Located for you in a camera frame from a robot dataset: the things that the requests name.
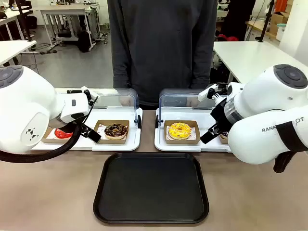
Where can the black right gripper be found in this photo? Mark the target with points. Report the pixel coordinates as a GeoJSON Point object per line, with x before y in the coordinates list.
{"type": "Point", "coordinates": [220, 114]}

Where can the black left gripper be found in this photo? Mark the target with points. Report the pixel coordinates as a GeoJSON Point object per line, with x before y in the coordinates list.
{"type": "Point", "coordinates": [63, 124]}

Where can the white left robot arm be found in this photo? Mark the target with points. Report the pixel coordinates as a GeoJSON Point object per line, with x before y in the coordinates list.
{"type": "Point", "coordinates": [26, 108]}

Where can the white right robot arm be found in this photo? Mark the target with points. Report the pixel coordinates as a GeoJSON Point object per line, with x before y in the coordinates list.
{"type": "Point", "coordinates": [264, 113]}

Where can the brown cardboard donut tray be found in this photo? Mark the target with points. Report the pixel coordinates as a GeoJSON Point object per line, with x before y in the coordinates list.
{"type": "Point", "coordinates": [98, 134]}
{"type": "Point", "coordinates": [196, 137]}
{"type": "Point", "coordinates": [49, 137]}
{"type": "Point", "coordinates": [223, 141]}

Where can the dark chocolate donut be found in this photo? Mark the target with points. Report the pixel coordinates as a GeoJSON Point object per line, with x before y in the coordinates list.
{"type": "Point", "coordinates": [225, 135]}

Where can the chocolate donut with nuts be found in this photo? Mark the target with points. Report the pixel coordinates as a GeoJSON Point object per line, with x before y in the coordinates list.
{"type": "Point", "coordinates": [115, 131]}

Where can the yellow glazed sprinkle donut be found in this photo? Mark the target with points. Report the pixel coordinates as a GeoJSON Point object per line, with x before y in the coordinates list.
{"type": "Point", "coordinates": [180, 131]}

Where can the red glazed donut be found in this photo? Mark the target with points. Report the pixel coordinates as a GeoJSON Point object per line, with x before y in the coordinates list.
{"type": "Point", "coordinates": [63, 134]}

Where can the black serving tray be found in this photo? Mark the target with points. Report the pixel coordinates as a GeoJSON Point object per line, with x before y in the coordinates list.
{"type": "Point", "coordinates": [151, 187]}

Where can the white display case base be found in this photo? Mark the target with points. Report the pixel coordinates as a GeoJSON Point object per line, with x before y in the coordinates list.
{"type": "Point", "coordinates": [160, 144]}
{"type": "Point", "coordinates": [134, 142]}

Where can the clear display case lid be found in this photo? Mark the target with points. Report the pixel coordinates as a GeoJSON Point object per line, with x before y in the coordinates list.
{"type": "Point", "coordinates": [120, 98]}
{"type": "Point", "coordinates": [178, 98]}

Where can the large white table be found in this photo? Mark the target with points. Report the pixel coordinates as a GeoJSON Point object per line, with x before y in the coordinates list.
{"type": "Point", "coordinates": [252, 56]}

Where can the red object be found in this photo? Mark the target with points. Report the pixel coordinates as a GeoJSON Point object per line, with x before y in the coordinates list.
{"type": "Point", "coordinates": [228, 38]}

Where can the person in dark grey sweater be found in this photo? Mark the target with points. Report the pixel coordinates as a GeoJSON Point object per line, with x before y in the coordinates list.
{"type": "Point", "coordinates": [162, 43]}

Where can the small white table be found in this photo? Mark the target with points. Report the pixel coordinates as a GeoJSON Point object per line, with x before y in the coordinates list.
{"type": "Point", "coordinates": [14, 49]}

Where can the person in black clothes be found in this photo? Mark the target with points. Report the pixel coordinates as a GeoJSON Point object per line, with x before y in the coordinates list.
{"type": "Point", "coordinates": [237, 16]}

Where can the black tripod stand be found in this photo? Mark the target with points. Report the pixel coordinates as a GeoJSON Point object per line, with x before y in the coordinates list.
{"type": "Point", "coordinates": [265, 21]}

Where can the brown cardboard box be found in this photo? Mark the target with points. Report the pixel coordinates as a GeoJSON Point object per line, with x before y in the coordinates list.
{"type": "Point", "coordinates": [279, 21]}

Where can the black office chair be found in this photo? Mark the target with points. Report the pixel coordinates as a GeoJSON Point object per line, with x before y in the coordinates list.
{"type": "Point", "coordinates": [26, 16]}

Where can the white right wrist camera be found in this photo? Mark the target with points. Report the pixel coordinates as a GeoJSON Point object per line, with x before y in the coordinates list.
{"type": "Point", "coordinates": [205, 95]}

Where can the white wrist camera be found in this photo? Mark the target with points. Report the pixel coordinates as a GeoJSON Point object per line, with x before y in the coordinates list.
{"type": "Point", "coordinates": [86, 93]}
{"type": "Point", "coordinates": [205, 95]}

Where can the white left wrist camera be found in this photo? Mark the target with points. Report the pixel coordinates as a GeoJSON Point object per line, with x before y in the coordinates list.
{"type": "Point", "coordinates": [86, 93]}

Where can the white metal frame desk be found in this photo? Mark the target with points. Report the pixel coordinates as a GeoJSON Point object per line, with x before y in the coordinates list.
{"type": "Point", "coordinates": [69, 16]}

